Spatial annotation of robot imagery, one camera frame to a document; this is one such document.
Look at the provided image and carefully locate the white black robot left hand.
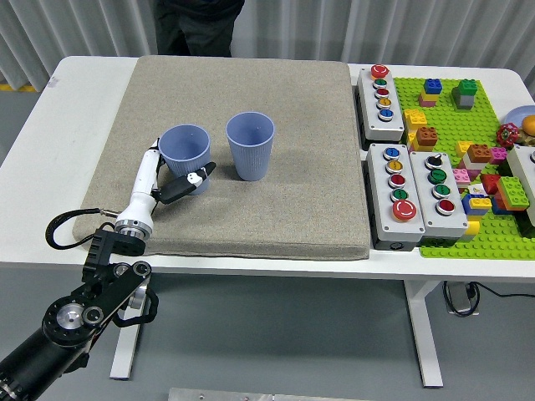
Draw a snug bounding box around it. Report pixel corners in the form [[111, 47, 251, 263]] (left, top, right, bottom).
[[115, 137, 217, 230]]

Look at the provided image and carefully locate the blue ribbed plastic cup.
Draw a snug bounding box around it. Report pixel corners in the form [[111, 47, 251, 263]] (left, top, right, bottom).
[[158, 124, 211, 196], [226, 111, 276, 182]]

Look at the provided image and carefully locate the grey-brown fabric mat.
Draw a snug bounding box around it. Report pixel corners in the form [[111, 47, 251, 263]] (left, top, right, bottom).
[[73, 55, 371, 262]]

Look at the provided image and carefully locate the person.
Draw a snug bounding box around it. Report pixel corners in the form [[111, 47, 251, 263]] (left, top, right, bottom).
[[153, 0, 247, 58]]

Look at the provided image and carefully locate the white table leg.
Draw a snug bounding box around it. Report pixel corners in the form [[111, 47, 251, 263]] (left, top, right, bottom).
[[109, 271, 151, 381], [403, 278, 444, 388]]

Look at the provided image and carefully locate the grey five-button control box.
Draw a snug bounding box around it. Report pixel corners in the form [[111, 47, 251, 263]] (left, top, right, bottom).
[[354, 63, 406, 144]]

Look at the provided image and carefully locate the grey box large red button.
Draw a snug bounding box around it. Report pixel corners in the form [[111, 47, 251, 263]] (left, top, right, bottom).
[[365, 143, 426, 251]]

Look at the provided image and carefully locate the orange toy brick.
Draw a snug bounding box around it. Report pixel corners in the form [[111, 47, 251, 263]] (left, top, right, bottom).
[[466, 144, 493, 164], [415, 126, 439, 150]]

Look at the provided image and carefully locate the green brick baseplate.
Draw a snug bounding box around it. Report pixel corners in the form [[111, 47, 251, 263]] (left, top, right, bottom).
[[392, 77, 535, 261]]

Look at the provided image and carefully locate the white pleated curtain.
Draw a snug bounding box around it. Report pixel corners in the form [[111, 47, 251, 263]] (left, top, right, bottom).
[[0, 0, 535, 93]]

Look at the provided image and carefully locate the dark green toy brick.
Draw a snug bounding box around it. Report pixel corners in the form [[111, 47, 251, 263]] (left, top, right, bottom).
[[451, 79, 479, 100]]

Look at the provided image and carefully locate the grey power adapter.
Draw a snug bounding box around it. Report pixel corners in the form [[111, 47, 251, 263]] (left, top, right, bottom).
[[443, 281, 481, 317]]

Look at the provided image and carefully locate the red toy brick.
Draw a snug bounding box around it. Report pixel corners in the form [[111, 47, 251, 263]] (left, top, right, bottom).
[[479, 174, 502, 195]]

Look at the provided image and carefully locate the red toy valve wheel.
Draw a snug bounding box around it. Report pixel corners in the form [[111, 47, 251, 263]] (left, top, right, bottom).
[[496, 123, 521, 148]]

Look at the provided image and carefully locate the large light green toy brick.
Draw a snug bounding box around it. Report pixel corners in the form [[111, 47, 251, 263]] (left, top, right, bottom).
[[496, 176, 530, 211]]

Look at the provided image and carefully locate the light blue plate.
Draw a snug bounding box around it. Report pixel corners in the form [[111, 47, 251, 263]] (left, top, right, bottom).
[[504, 105, 535, 126]]

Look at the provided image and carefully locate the white button box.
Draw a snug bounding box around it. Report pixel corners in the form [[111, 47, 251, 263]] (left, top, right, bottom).
[[505, 145, 535, 229]]

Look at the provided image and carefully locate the toy burger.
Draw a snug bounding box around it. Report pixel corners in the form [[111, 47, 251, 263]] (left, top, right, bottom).
[[517, 115, 535, 147]]

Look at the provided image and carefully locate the grey box with selector switch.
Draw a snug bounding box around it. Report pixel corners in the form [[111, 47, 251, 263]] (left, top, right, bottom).
[[408, 150, 469, 247]]

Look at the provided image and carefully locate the black power cable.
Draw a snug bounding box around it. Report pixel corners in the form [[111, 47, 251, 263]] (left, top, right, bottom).
[[471, 282, 535, 299]]

